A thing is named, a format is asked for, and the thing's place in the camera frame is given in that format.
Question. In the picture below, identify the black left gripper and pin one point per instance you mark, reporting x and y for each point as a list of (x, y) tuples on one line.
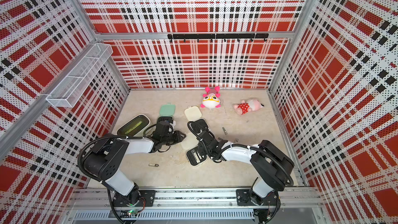
[(178, 137)]

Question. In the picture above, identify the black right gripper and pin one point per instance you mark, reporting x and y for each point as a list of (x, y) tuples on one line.
[(199, 144)]

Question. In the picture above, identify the cream nail kit case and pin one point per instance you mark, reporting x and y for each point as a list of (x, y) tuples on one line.
[(195, 157), (193, 113)]

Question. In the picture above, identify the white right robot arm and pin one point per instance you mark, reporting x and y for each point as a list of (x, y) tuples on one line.
[(272, 165)]

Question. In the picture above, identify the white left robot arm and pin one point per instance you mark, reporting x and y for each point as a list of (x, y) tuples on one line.
[(100, 159)]

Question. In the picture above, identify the green nail kit case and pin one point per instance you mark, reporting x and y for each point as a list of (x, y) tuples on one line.
[(167, 110)]

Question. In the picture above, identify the green oval tray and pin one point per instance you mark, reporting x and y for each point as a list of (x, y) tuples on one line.
[(135, 127)]

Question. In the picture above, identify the pink owl plush toy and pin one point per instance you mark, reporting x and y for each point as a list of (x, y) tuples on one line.
[(211, 99)]

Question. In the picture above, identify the pink strawberry plush toy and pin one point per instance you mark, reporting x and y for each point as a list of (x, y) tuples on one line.
[(250, 105)]

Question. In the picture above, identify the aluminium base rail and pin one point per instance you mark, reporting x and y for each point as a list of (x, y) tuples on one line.
[(211, 205)]

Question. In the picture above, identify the clear wall shelf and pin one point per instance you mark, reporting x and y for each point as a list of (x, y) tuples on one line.
[(70, 89)]

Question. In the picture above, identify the black hook rail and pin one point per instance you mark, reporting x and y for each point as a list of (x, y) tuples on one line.
[(222, 36)]

